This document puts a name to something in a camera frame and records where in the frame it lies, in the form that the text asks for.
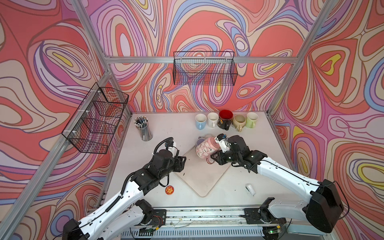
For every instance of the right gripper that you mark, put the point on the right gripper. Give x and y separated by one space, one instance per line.
220 160

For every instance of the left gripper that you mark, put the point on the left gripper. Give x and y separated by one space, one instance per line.
178 163

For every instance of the cream round mug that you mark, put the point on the cream round mug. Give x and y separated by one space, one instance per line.
239 122

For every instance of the pink patterned mug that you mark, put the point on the pink patterned mug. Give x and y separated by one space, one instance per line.
206 148

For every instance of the light green mug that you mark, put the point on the light green mug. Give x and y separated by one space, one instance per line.
251 120

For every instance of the black mug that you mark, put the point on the black mug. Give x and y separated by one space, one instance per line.
225 119

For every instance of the purple mug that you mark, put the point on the purple mug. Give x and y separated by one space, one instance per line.
199 141

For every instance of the white mug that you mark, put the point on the white mug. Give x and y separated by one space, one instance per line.
212 120

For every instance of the light blue mug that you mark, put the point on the light blue mug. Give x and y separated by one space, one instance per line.
201 120

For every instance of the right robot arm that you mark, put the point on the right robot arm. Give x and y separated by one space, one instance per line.
320 203

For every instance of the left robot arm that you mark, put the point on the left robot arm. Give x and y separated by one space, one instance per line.
127 208

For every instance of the small white object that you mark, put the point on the small white object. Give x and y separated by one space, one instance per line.
250 189

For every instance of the beige plastic tray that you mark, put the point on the beige plastic tray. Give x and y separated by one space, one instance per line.
201 174

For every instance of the metal pen holder cup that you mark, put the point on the metal pen holder cup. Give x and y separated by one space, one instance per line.
142 125

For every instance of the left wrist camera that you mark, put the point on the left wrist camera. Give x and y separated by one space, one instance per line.
171 146

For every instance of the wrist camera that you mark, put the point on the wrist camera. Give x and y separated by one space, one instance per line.
222 140
171 146

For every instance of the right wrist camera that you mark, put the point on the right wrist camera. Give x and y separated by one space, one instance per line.
222 140

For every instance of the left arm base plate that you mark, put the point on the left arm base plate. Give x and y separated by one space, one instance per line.
154 218

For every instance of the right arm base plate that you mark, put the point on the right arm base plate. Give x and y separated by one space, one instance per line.
255 216

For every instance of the black wire basket left wall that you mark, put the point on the black wire basket left wall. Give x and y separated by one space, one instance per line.
92 128

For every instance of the black wire basket wall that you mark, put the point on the black wire basket wall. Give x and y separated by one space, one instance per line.
204 68
92 128

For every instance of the black wire basket back wall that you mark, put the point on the black wire basket back wall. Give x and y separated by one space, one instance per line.
204 68

